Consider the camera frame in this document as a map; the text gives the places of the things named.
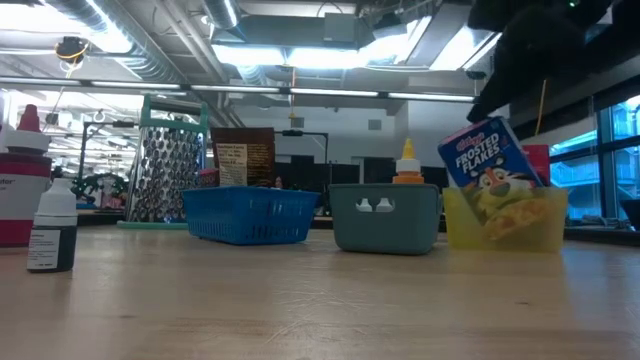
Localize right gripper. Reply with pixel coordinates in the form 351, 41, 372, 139
467, 9, 591, 124

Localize blue Frosted Flakes cereal box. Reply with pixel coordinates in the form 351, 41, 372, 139
437, 116, 549, 242

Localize red Froot Loops cereal box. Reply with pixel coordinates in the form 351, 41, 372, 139
522, 144, 552, 189

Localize orange-yellow squeeze bottle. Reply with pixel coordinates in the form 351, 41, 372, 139
392, 138, 426, 185

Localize brown foil packet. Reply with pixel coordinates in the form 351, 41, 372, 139
209, 127, 277, 189

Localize paprika tin with red lid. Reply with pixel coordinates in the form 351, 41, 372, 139
198, 168, 221, 189

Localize small dark dropper bottle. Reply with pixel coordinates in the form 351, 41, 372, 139
26, 178, 79, 274

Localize red squeeze bottle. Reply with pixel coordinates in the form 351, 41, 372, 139
0, 103, 53, 249

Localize yellow plastic bin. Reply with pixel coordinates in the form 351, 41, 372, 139
442, 186, 569, 253

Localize large glass window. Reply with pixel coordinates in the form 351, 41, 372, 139
549, 94, 640, 221

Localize long ceiling light strip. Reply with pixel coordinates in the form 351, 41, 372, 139
0, 75, 476, 105

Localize black partition panels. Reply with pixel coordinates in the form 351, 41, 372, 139
275, 155, 449, 191

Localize grey ceiling box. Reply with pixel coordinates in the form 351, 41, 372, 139
323, 12, 357, 44

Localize blue slotted plastic basket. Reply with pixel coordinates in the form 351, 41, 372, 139
181, 185, 321, 246

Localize teal-rimmed metal box grater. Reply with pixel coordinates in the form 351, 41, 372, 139
116, 94, 209, 231

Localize yellow hanging cable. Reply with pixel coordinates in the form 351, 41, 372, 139
534, 78, 549, 137

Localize black background rig frame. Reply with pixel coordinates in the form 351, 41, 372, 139
275, 129, 330, 164
82, 119, 137, 176

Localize silver ventilation duct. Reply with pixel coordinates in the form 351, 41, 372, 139
44, 0, 184, 84

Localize black ceiling cable reel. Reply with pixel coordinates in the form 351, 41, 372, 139
53, 35, 92, 70

